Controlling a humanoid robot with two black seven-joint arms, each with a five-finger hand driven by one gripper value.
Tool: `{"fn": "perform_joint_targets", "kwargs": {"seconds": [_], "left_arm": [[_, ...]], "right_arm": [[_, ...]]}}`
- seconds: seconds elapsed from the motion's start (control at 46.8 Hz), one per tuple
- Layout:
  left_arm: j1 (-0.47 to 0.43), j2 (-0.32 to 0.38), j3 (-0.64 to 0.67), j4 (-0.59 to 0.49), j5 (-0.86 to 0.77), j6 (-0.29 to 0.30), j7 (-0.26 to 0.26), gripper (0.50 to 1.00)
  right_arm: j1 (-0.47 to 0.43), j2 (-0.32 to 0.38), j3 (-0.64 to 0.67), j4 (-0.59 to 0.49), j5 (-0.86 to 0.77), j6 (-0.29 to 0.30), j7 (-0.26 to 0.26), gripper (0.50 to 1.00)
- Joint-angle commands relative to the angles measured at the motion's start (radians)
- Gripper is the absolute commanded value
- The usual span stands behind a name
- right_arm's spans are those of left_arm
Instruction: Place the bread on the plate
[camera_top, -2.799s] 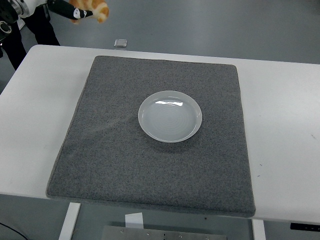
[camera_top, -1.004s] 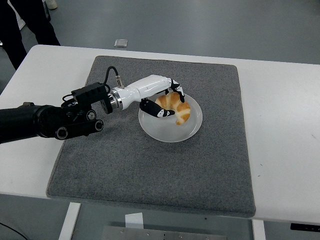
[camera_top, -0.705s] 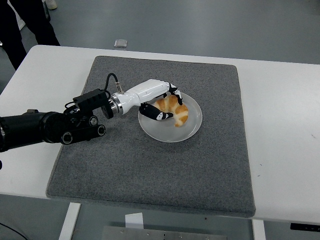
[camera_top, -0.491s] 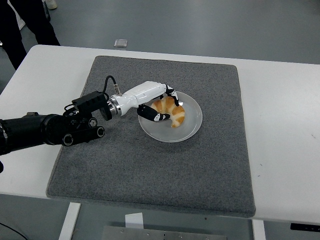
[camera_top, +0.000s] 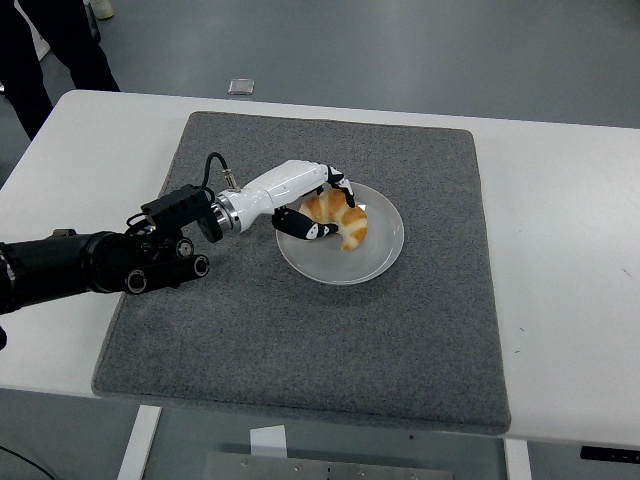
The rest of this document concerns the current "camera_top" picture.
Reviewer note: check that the square silver floor socket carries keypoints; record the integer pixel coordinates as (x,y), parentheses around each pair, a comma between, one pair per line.
(241,86)

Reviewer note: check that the golden croissant bread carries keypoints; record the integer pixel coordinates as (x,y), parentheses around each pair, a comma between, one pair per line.
(355,225)

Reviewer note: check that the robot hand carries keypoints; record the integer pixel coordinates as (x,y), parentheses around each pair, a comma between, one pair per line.
(280,185)

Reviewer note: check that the grey metal plate with screws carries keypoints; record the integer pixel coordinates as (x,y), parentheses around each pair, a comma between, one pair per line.
(325,467)

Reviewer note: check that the black table control panel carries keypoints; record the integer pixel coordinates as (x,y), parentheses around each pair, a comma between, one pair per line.
(610,452)

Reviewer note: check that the person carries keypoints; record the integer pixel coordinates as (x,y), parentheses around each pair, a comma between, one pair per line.
(80,50)

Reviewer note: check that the white table leg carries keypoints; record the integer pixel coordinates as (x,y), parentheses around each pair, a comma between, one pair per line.
(517,460)
(139,445)

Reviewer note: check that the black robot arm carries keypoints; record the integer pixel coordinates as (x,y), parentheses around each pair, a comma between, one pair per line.
(60,260)

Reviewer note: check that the grey felt mat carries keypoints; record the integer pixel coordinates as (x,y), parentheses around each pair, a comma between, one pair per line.
(300,340)

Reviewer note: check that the white round plate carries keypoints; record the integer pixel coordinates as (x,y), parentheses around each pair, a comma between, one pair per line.
(350,265)

